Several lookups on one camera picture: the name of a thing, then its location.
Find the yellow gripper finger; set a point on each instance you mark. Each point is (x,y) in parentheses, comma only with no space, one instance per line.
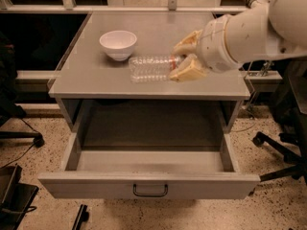
(187,46)
(189,69)

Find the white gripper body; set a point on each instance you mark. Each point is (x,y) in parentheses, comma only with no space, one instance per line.
(212,48)

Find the clear plastic water bottle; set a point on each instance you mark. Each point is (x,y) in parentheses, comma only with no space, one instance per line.
(150,68)

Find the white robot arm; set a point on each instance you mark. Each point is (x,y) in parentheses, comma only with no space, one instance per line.
(269,30)

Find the grey cabinet counter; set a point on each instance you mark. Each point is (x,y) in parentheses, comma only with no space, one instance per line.
(89,74)

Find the grey open top drawer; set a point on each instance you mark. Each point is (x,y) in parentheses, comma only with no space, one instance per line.
(184,145)

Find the metal diagonal rod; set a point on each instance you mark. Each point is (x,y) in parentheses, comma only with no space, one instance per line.
(265,69)

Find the white ceramic bowl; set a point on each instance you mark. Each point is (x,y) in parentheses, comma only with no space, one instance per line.
(118,45)

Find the black office chair base right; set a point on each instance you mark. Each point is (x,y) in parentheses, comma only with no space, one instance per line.
(299,162)

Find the black bin lower left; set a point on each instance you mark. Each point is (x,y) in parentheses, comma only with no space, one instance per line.
(15,198)

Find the black drawer handle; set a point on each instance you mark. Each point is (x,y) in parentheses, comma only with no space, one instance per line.
(150,190)

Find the black floor bracket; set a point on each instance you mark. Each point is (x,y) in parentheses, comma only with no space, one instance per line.
(81,217)

